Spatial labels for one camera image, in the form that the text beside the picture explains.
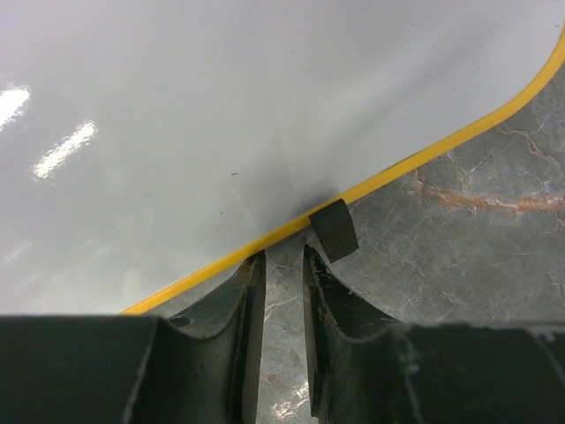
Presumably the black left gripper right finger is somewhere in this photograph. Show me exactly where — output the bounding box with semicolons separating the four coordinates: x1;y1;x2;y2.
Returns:
303;246;424;423

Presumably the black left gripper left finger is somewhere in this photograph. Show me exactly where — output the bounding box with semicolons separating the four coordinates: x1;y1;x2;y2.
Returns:
154;252;266;423

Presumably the yellow-framed whiteboard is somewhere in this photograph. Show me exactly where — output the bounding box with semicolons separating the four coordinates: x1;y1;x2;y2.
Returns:
1;1;564;314

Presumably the black whiteboard foot clip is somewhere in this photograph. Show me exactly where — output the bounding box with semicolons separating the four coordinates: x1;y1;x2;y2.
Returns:
309;199;359;263

